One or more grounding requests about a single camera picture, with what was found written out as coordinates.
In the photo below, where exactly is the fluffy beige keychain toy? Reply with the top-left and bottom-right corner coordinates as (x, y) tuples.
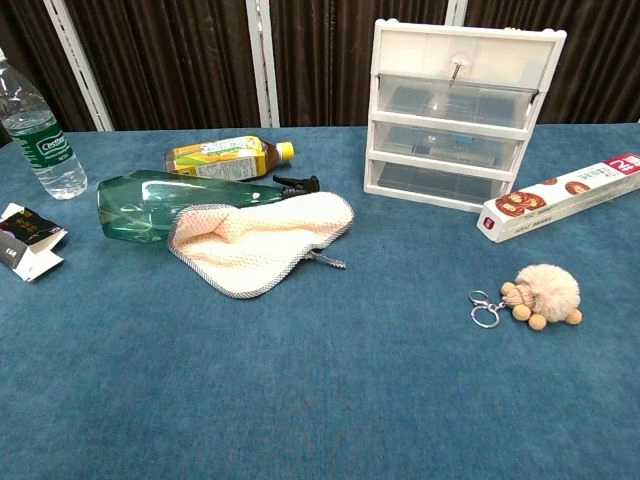
(468, 264), (585, 331)

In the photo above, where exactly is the white plastic drawer unit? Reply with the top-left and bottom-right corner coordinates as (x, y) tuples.
(363, 18), (568, 214)

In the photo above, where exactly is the cream dish cloth grey trim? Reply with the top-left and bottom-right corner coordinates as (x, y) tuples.
(166, 191), (355, 300)

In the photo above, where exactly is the clear plastic drawer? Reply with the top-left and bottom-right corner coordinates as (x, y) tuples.
(372, 121), (525, 170)
(375, 73), (540, 126)
(367, 158), (507, 205)

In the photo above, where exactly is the yellow label tea bottle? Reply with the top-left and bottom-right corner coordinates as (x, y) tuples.
(164, 135), (296, 182)

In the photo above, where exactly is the green transparent spray bottle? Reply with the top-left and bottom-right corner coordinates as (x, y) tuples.
(96, 168), (321, 245)

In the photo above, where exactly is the dark pleated curtain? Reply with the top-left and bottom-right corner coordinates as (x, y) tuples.
(0, 0), (640, 134)

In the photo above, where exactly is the long cling film box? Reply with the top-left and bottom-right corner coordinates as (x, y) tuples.
(476, 152), (640, 245)

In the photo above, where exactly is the clear water bottle green label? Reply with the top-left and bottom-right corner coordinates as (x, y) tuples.
(0, 48), (89, 201)

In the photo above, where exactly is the open black white carton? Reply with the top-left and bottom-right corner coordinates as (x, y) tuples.
(0, 202), (69, 283)

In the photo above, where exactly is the white frame post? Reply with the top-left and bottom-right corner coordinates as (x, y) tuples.
(42, 0), (115, 132)
(244, 0), (281, 129)
(444, 0), (470, 26)

